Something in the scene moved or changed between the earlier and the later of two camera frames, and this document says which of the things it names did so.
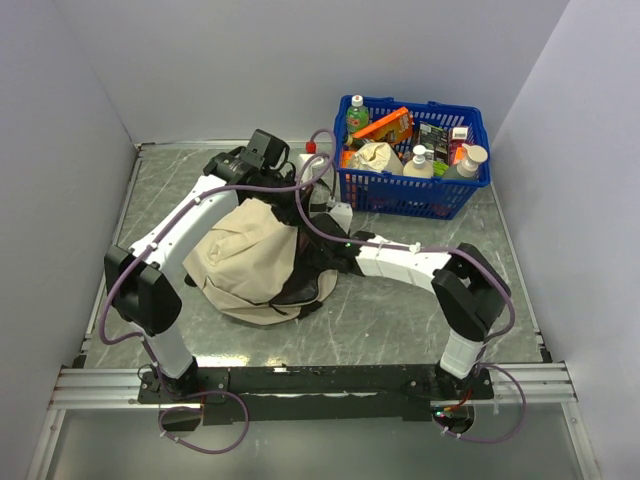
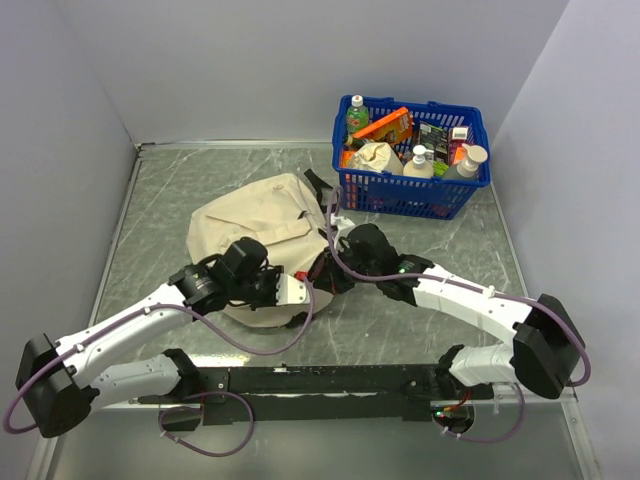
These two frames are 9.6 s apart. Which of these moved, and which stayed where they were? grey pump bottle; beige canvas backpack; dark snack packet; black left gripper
Moved: black left gripper
Stayed: grey pump bottle; dark snack packet; beige canvas backpack
